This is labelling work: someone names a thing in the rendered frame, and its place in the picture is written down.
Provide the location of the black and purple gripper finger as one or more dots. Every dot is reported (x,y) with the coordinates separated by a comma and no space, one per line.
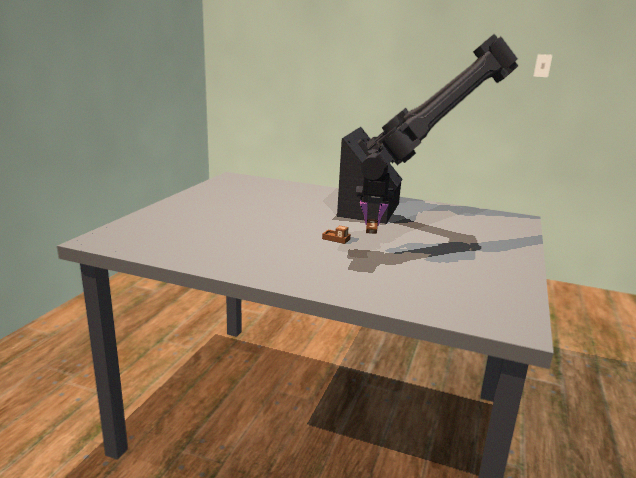
(364,206)
(382,209)

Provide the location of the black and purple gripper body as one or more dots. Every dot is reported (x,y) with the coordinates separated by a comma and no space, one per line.
(364,197)

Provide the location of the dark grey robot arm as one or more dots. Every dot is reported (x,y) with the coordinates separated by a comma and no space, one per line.
(495,60)

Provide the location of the brown cube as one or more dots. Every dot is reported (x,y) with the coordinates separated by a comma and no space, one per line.
(341,231)
(372,226)

